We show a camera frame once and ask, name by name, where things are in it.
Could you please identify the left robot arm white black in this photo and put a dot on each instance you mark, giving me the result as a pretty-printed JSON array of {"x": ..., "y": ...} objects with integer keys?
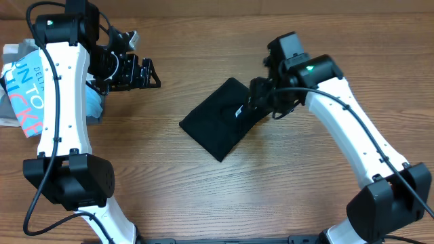
[{"x": 65, "y": 171}]

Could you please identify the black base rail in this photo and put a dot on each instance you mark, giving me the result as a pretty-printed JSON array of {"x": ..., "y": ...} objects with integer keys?
[{"x": 294, "y": 239}]

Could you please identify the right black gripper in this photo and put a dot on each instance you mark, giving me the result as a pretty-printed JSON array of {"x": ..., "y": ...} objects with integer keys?
[{"x": 255, "y": 93}]

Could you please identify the light blue printed t-shirt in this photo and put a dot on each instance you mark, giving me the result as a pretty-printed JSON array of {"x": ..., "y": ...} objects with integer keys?
[{"x": 44, "y": 85}]

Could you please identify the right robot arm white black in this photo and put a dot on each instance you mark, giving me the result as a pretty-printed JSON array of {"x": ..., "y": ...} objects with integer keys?
[{"x": 393, "y": 193}]

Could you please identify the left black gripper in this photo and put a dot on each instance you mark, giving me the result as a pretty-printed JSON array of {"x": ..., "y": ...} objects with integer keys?
[{"x": 131, "y": 80}]

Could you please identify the black t-shirt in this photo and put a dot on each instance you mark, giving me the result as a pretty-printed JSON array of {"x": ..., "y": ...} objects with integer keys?
[{"x": 222, "y": 119}]

